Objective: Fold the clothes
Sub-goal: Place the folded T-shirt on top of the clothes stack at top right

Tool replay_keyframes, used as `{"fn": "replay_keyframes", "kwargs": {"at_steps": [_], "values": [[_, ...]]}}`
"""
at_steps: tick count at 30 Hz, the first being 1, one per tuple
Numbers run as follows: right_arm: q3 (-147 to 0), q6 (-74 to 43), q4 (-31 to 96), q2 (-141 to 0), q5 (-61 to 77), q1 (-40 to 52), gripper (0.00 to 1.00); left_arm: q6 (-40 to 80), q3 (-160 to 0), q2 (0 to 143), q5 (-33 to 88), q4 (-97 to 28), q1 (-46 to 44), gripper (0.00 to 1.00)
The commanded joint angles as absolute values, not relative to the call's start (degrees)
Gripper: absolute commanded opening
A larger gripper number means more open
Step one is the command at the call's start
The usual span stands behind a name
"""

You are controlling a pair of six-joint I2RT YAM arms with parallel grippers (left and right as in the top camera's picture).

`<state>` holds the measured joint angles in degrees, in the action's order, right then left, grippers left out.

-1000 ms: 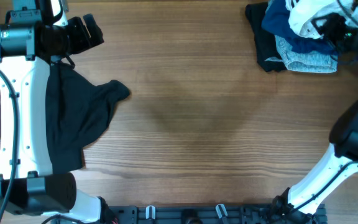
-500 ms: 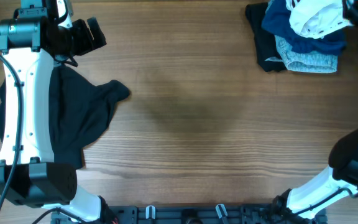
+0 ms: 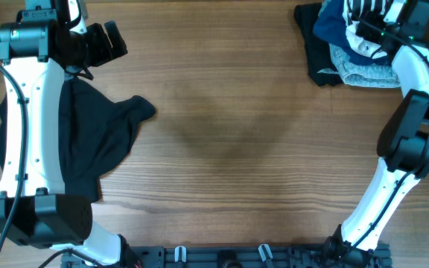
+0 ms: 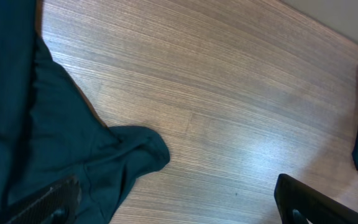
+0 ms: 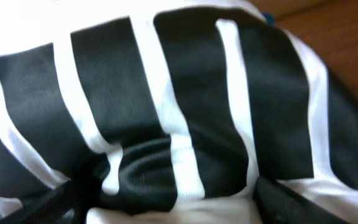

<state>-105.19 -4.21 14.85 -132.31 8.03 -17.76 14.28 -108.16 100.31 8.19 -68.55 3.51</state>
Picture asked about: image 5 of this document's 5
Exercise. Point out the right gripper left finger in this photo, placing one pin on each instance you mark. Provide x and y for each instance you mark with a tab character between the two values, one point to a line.
65	205

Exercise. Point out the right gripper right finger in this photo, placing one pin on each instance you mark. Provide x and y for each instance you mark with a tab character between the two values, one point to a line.
277	204

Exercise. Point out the white t-shirt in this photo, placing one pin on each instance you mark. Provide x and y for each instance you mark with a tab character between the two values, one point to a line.
168	111

